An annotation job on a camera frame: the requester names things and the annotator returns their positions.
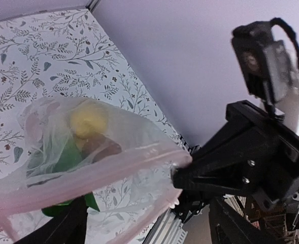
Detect aluminium front rail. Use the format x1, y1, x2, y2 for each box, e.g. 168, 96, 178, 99
144, 142, 208, 244

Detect clear zip top bag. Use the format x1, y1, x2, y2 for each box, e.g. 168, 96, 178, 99
0, 97, 191, 243

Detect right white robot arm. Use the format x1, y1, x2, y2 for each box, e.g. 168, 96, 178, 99
172, 87, 299, 243

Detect bok choy toy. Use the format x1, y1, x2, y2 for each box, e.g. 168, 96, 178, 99
41, 139, 102, 218

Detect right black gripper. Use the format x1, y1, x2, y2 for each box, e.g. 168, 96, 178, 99
172, 101, 299, 243

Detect green yellow mango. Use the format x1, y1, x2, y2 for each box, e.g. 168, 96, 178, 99
69, 103, 109, 139

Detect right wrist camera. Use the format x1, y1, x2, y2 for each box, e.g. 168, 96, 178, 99
231, 17, 299, 106

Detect right aluminium frame post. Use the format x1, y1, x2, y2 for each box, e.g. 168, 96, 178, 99
86, 0, 100, 12

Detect floral table mat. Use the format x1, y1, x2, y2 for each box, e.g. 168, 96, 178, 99
0, 9, 190, 243

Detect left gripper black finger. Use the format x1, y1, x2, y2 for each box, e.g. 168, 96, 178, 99
15, 197, 88, 244

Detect brown kiwi toy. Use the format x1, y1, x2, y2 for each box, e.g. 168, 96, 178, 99
81, 134, 122, 163

